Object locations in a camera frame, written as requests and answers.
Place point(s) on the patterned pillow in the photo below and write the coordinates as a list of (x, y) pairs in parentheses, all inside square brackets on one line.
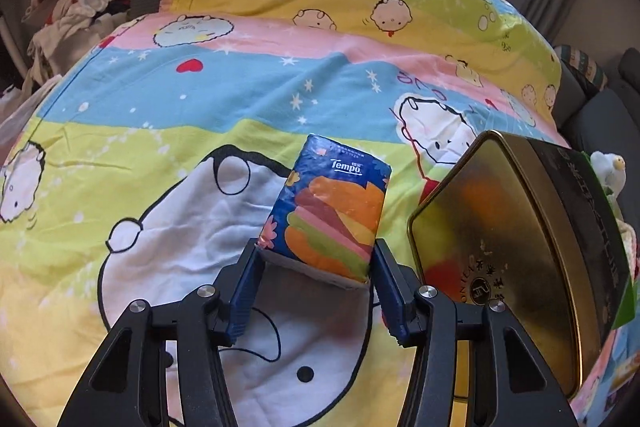
[(582, 67)]

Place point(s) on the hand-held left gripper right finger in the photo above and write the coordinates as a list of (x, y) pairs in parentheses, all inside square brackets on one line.
[(392, 292)]

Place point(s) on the plush rabbit toy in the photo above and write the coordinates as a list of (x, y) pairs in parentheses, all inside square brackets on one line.
[(607, 167)]

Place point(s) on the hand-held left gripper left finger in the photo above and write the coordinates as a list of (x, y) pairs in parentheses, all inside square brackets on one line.
[(245, 292)]

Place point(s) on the blue striped tissue pack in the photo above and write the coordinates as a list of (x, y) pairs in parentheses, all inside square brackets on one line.
[(330, 207)]

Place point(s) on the cartoon printed blanket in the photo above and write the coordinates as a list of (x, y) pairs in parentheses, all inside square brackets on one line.
[(300, 7)]

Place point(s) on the gold metal tin box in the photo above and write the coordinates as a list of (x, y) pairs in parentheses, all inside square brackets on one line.
[(490, 257)]

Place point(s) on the pile of clothes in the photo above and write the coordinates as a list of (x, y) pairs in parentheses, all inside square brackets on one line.
[(75, 7)]

